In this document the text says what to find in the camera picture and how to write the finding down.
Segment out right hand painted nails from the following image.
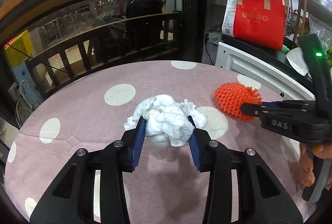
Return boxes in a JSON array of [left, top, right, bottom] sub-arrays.
[[299, 142, 332, 187]]

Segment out white tissue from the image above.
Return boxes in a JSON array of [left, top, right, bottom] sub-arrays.
[[124, 94, 208, 148]]

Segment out white bowl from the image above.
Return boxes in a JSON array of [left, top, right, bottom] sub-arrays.
[[286, 47, 309, 76]]

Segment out pink polka dot tablecloth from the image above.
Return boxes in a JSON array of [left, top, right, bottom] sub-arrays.
[[5, 61, 316, 223]]

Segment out white drawer cabinet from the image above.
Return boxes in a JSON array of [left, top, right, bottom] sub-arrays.
[[215, 41, 315, 100]]

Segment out red tote bag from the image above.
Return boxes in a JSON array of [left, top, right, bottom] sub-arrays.
[[221, 0, 289, 50]]

